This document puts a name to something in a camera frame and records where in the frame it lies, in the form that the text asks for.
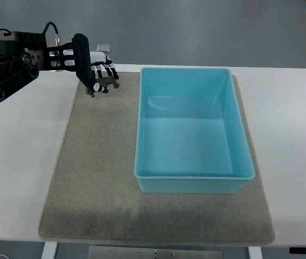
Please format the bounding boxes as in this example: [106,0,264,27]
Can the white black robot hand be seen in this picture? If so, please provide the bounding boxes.
[89,51,120,94]

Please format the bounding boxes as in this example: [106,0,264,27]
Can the brown toy hippo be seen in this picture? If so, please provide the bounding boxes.
[86,77,120,98]

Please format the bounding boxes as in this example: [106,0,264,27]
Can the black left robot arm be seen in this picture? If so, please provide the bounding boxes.
[0,28,120,102]

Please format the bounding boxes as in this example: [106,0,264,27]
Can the blue plastic box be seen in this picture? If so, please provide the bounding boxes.
[134,67,256,194]

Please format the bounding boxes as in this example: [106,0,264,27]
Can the upper silver floor plate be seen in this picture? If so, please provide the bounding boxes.
[97,44,111,53]

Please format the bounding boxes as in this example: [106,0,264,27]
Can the grey felt mat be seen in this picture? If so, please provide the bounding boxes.
[38,72,275,246]

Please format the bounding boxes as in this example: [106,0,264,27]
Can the grey metal table base plate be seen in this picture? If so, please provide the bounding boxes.
[87,246,223,259]

